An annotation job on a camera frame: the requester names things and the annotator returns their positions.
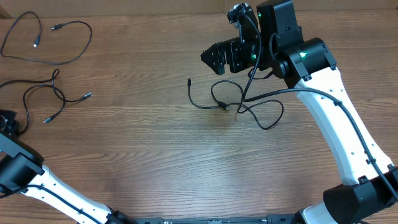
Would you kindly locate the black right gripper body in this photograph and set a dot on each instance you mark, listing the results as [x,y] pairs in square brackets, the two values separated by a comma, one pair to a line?
[253,55]

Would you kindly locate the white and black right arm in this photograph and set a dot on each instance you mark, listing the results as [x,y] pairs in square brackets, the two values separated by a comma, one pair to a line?
[270,39]

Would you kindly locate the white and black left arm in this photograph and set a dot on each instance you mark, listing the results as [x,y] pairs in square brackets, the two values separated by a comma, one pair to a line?
[23,172]

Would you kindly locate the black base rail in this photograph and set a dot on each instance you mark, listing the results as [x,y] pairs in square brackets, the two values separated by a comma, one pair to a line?
[270,219]

